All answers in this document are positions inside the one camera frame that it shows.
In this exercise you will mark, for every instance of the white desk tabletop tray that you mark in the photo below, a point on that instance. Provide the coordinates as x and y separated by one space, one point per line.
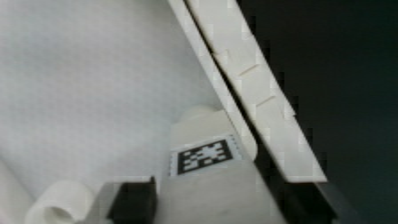
104 72

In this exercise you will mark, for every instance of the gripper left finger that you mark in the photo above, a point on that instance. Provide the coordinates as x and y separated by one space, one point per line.
128 202

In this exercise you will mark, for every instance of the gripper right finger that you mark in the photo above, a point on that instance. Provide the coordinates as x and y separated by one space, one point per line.
314 205

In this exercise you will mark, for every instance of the white U-shaped obstacle frame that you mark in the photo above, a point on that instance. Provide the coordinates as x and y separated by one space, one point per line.
239 59

